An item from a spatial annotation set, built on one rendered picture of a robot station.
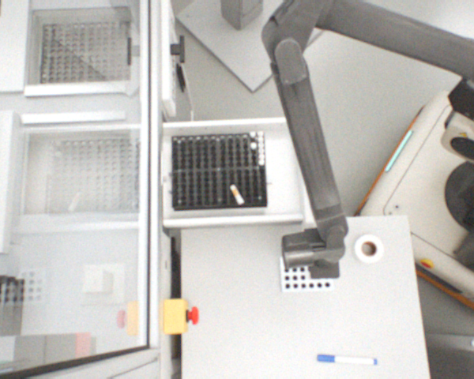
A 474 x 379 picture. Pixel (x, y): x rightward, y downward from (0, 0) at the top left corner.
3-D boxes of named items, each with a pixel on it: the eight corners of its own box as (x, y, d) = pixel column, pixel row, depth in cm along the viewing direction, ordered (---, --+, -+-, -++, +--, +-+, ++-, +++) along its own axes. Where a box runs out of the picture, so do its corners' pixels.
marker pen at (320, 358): (375, 358, 122) (378, 358, 121) (376, 365, 122) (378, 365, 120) (317, 354, 123) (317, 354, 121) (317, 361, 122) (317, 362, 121)
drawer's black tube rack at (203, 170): (263, 141, 129) (264, 132, 123) (267, 209, 124) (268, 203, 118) (174, 145, 129) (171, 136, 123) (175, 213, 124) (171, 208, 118)
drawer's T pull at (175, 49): (184, 37, 130) (183, 34, 128) (185, 64, 128) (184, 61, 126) (170, 37, 130) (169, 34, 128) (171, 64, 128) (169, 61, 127)
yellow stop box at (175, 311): (190, 300, 119) (186, 298, 112) (190, 332, 117) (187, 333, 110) (168, 301, 119) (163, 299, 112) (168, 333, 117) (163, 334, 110)
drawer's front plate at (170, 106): (174, 18, 140) (167, -8, 130) (175, 118, 133) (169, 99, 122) (167, 18, 140) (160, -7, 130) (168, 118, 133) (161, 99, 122)
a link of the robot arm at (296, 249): (345, 227, 98) (333, 201, 105) (285, 234, 97) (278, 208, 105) (344, 274, 104) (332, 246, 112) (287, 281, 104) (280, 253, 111)
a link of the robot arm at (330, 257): (349, 259, 103) (344, 231, 104) (315, 263, 102) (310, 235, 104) (342, 264, 109) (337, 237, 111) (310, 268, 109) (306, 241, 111)
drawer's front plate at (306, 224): (299, 121, 132) (304, 103, 121) (308, 232, 124) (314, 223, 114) (292, 121, 132) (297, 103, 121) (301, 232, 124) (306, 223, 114)
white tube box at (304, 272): (329, 257, 129) (331, 255, 125) (331, 291, 126) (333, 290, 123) (279, 258, 129) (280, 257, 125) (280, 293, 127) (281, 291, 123)
